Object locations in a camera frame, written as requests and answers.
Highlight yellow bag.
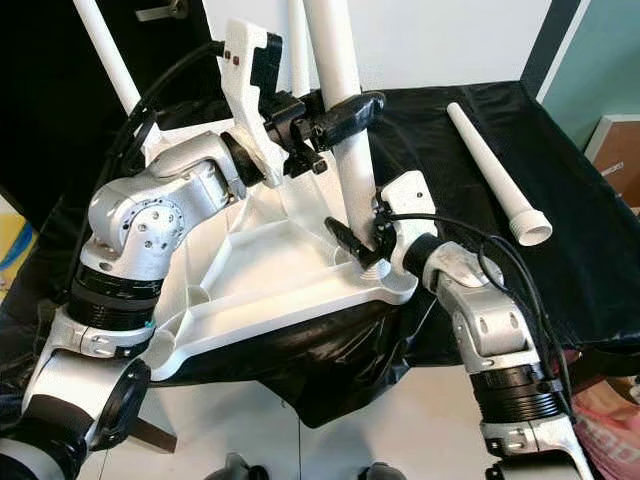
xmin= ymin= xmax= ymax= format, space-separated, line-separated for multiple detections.
xmin=0 ymin=200 xmax=26 ymax=291

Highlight black door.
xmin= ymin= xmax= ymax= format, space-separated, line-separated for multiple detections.
xmin=0 ymin=0 xmax=221 ymax=236

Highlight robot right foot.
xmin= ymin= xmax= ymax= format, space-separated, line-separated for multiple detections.
xmin=350 ymin=460 xmax=406 ymax=480

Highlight brown wooden cabinet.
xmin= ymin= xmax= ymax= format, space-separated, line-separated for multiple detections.
xmin=585 ymin=113 xmax=640 ymax=206

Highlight white plastic table top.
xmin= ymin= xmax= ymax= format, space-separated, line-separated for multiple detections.
xmin=135 ymin=110 xmax=421 ymax=381

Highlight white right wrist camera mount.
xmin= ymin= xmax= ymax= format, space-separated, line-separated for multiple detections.
xmin=380 ymin=170 xmax=436 ymax=269

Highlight white plastic table leg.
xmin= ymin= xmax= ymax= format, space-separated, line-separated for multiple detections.
xmin=447 ymin=102 xmax=554 ymax=246
xmin=305 ymin=0 xmax=391 ymax=266
xmin=288 ymin=0 xmax=311 ymax=96
xmin=72 ymin=0 xmax=151 ymax=131

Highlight white board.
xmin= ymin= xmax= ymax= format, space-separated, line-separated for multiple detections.
xmin=202 ymin=0 xmax=556 ymax=99

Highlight silver door handle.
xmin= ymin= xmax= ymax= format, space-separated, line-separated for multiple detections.
xmin=135 ymin=0 xmax=189 ymax=23

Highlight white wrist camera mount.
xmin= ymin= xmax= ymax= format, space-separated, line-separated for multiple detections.
xmin=380 ymin=170 xmax=436 ymax=269
xmin=222 ymin=18 xmax=286 ymax=188

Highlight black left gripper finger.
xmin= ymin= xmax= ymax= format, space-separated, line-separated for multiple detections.
xmin=316 ymin=92 xmax=386 ymax=151

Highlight pink plastic bag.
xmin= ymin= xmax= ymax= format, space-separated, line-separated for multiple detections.
xmin=570 ymin=375 xmax=640 ymax=479

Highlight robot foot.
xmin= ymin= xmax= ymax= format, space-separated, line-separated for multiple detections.
xmin=350 ymin=460 xmax=406 ymax=480
xmin=205 ymin=452 xmax=271 ymax=480

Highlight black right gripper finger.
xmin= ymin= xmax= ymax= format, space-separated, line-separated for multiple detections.
xmin=326 ymin=217 xmax=383 ymax=269

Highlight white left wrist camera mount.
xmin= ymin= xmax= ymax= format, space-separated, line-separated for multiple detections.
xmin=222 ymin=18 xmax=286 ymax=188

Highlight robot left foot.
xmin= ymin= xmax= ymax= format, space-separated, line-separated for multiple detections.
xmin=205 ymin=452 xmax=271 ymax=480

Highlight black plastic sheet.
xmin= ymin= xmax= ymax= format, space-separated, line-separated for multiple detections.
xmin=0 ymin=80 xmax=640 ymax=441

